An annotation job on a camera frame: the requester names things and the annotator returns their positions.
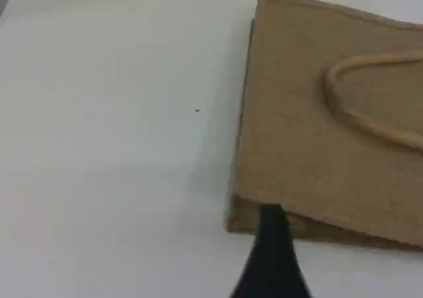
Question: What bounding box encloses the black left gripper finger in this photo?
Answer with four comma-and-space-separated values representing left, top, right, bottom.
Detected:
227, 203, 312, 298

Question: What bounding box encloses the brown jute tote bag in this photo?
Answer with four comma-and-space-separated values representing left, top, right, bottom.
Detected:
225, 0, 423, 251

